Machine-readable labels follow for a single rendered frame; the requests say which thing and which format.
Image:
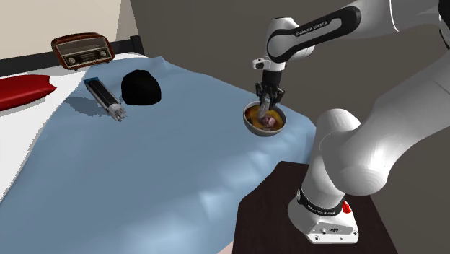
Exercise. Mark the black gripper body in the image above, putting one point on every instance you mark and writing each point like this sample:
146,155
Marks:
272,76

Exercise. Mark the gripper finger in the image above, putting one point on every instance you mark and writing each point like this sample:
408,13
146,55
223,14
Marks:
260,92
277,93

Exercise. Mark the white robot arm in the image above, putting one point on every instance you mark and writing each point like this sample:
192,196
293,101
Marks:
355,154

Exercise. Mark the silver utensil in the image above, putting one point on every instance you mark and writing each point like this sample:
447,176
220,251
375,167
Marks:
262,109

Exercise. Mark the pink food piece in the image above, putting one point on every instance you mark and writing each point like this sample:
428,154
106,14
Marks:
268,121

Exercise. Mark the grey bowl with yellow soup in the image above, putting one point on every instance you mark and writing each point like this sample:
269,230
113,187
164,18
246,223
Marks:
256,127

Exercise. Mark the black dome-shaped object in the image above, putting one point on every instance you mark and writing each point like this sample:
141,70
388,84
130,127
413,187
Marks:
140,88

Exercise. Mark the dark brown robot stand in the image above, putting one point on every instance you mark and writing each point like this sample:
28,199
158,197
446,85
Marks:
267,218

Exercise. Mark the bed with blue blanket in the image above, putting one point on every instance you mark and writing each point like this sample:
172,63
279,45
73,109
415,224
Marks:
147,168

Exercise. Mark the black and silver tube device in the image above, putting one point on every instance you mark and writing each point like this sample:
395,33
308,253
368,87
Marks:
103,96

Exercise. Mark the brown vintage radio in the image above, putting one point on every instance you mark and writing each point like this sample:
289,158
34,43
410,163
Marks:
82,51

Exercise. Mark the red pillow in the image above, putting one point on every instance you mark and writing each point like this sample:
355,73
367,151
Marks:
21,89

